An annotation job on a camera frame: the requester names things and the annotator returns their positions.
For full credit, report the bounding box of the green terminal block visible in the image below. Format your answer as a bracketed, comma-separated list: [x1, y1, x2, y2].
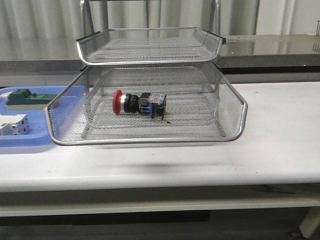
[6, 88, 57, 111]

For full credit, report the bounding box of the blue plastic tray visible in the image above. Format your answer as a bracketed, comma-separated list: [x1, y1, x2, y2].
[0, 85, 66, 147]

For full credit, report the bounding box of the dark steel counter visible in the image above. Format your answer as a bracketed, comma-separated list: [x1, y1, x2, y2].
[0, 34, 320, 74]

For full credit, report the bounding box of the white circuit breaker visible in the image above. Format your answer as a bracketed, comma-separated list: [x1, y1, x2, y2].
[0, 114, 30, 136]

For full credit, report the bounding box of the red emergency stop button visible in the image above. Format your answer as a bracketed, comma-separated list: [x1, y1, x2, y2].
[112, 89, 167, 119]

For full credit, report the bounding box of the silver rack frame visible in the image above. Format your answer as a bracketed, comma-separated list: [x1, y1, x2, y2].
[79, 0, 227, 126]

